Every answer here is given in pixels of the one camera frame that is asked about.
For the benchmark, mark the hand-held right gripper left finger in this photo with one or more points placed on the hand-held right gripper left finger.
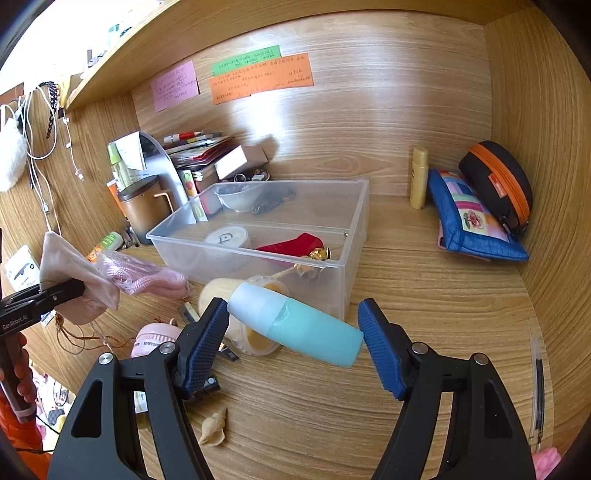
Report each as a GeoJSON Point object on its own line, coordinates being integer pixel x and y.
{"type": "Point", "coordinates": [203, 353]}

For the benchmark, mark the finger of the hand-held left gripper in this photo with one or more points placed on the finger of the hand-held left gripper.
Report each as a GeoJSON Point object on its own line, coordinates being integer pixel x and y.
{"type": "Point", "coordinates": [60, 290]}

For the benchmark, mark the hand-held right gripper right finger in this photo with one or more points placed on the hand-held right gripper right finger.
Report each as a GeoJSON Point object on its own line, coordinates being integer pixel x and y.
{"type": "Point", "coordinates": [381, 353]}

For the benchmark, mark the pink round case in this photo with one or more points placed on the pink round case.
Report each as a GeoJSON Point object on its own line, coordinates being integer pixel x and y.
{"type": "Point", "coordinates": [152, 339]}

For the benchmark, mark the purple knitted pouch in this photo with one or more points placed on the purple knitted pouch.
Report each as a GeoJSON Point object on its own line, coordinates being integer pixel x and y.
{"type": "Point", "coordinates": [147, 277]}

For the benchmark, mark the clear plastic storage box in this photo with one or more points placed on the clear plastic storage box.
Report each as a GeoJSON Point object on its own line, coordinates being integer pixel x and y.
{"type": "Point", "coordinates": [286, 217]}

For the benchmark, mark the person's left forearm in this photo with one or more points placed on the person's left forearm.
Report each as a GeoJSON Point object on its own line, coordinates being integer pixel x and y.
{"type": "Point", "coordinates": [18, 443]}

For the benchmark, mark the wooden desktop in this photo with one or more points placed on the wooden desktop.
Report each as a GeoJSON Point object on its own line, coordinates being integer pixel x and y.
{"type": "Point", "coordinates": [300, 415]}

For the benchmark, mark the person's left hand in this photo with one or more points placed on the person's left hand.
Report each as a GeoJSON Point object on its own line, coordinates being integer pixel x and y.
{"type": "Point", "coordinates": [24, 369]}

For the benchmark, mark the white printed carton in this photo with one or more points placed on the white printed carton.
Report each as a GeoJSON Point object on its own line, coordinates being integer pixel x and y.
{"type": "Point", "coordinates": [23, 270]}

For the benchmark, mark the green white tube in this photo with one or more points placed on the green white tube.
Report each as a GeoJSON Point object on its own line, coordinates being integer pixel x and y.
{"type": "Point", "coordinates": [110, 241]}

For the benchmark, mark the beige seashell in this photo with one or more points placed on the beige seashell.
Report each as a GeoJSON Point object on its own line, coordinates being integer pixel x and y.
{"type": "Point", "coordinates": [213, 427]}

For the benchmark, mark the metal nail clipper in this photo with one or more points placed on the metal nail clipper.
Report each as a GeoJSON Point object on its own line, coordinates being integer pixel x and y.
{"type": "Point", "coordinates": [130, 236]}

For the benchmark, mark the orange tube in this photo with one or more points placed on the orange tube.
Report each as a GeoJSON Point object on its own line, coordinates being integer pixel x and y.
{"type": "Point", "coordinates": [113, 198]}

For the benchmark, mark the white round lidded container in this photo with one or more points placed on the white round lidded container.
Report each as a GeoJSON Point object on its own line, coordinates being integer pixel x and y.
{"type": "Point", "coordinates": [226, 240]}

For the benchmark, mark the brown lidded mug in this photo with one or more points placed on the brown lidded mug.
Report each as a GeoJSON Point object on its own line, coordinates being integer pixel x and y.
{"type": "Point", "coordinates": [141, 207]}

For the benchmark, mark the gold charm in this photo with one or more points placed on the gold charm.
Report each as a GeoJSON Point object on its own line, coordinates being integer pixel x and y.
{"type": "Point", "coordinates": [318, 254]}

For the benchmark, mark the red velvet pouch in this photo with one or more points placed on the red velvet pouch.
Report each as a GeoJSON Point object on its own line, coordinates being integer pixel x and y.
{"type": "Point", "coordinates": [291, 244]}

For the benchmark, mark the green label bottle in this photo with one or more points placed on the green label bottle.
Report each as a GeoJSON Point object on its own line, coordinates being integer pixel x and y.
{"type": "Point", "coordinates": [117, 161]}

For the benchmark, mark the white fluffy bag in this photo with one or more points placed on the white fluffy bag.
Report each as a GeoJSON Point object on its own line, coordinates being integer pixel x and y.
{"type": "Point", "coordinates": [10, 157]}

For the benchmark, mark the white paper receipt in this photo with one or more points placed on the white paper receipt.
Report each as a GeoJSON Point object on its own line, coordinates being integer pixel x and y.
{"type": "Point", "coordinates": [131, 150]}

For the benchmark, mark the white bowl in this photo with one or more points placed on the white bowl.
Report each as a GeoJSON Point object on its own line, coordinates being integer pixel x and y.
{"type": "Point", "coordinates": [238, 196]}

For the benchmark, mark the clear black pen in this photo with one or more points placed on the clear black pen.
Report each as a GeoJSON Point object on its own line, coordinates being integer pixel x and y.
{"type": "Point", "coordinates": [538, 392]}

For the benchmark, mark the blue patchwork pouch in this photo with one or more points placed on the blue patchwork pouch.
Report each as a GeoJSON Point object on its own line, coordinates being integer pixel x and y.
{"type": "Point", "coordinates": [471, 217]}

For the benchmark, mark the fruit print booklet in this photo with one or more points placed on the fruit print booklet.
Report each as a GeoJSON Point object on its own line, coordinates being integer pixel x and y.
{"type": "Point", "coordinates": [187, 184]}

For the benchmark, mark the yellow tube bottle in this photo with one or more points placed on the yellow tube bottle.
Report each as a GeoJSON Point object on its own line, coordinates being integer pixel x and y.
{"type": "Point", "coordinates": [419, 180]}

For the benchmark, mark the small cardboard box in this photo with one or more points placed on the small cardboard box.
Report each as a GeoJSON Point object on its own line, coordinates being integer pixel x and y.
{"type": "Point", "coordinates": [240, 161]}

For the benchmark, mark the pink fluffy object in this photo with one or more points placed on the pink fluffy object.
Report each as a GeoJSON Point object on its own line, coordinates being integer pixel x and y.
{"type": "Point", "coordinates": [547, 464]}

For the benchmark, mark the black orange zip case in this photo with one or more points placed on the black orange zip case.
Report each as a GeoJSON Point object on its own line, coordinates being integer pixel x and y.
{"type": "Point", "coordinates": [494, 180]}

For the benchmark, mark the pink sticky note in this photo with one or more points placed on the pink sticky note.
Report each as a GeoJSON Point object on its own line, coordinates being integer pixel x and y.
{"type": "Point", "coordinates": [175, 86]}

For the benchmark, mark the orange sticky note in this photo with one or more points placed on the orange sticky note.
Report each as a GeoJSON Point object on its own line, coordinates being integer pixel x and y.
{"type": "Point", "coordinates": [263, 81]}

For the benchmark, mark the green sticky note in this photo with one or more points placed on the green sticky note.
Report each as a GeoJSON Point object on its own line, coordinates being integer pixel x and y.
{"type": "Point", "coordinates": [244, 60]}

